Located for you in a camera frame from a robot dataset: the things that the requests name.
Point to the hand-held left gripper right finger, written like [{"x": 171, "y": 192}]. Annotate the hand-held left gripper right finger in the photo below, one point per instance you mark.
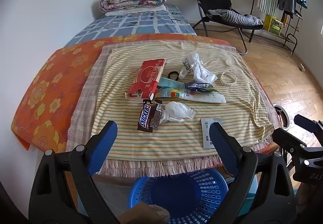
[{"x": 224, "y": 148}]

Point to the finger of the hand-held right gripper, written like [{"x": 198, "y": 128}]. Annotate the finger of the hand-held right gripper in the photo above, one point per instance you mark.
[
  {"x": 287, "y": 139},
  {"x": 309, "y": 124}
]

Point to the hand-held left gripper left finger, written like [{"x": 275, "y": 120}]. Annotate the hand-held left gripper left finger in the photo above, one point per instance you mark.
[{"x": 106, "y": 143}]

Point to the small grey sachet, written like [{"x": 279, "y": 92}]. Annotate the small grey sachet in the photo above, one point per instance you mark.
[{"x": 207, "y": 133}]

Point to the brown chocolate bar wrapper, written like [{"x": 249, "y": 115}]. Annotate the brown chocolate bar wrapper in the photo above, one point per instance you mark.
[{"x": 146, "y": 117}]

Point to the white tissue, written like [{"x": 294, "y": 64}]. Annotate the white tissue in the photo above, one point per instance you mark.
[{"x": 178, "y": 111}]

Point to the blue plastic basket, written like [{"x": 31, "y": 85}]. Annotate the blue plastic basket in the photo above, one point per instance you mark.
[{"x": 181, "y": 193}]

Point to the white wristband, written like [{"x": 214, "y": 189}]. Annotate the white wristband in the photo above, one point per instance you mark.
[{"x": 222, "y": 79}]

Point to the red cardboard box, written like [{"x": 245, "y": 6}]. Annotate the red cardboard box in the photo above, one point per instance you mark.
[{"x": 146, "y": 77}]

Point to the white plastic bag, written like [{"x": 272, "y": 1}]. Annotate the white plastic bag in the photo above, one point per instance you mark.
[{"x": 199, "y": 69}]

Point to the white round floor device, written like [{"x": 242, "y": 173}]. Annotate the white round floor device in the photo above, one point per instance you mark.
[{"x": 286, "y": 117}]

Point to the pink fringed cloth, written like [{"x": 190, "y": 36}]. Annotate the pink fringed cloth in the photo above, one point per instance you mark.
[{"x": 85, "y": 102}]

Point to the yellow striped towel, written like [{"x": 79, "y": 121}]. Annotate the yellow striped towel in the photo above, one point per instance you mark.
[{"x": 176, "y": 138}]

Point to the white flat pouch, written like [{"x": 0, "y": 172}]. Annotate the white flat pouch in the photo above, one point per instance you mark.
[{"x": 204, "y": 97}]

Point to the blue green snack wrapper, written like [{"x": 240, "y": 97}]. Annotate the blue green snack wrapper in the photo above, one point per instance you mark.
[{"x": 199, "y": 86}]

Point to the colourful striped packet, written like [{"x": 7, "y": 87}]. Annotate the colourful striped packet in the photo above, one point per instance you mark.
[{"x": 166, "y": 93}]

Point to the brown fuzzy object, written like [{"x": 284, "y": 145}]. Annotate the brown fuzzy object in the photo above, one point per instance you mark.
[{"x": 141, "y": 214}]

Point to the orange floral blanket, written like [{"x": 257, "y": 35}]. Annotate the orange floral blanket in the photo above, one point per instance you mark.
[{"x": 45, "y": 87}]

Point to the light blue tube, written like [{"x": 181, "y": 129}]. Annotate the light blue tube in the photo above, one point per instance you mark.
[{"x": 171, "y": 83}]

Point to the black clothes rack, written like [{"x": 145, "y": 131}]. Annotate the black clothes rack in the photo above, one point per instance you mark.
[{"x": 288, "y": 38}]

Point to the yellow plastic crate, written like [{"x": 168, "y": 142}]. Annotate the yellow plastic crate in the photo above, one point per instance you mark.
[{"x": 272, "y": 25}]

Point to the teal hanging garment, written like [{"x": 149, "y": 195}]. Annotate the teal hanging garment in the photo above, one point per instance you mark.
[{"x": 302, "y": 1}]

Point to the blue plaid bed sheet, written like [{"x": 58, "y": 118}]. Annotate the blue plaid bed sheet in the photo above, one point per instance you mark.
[{"x": 141, "y": 24}]

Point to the dark striped cloth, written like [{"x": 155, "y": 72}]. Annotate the dark striped cloth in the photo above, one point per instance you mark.
[{"x": 234, "y": 18}]

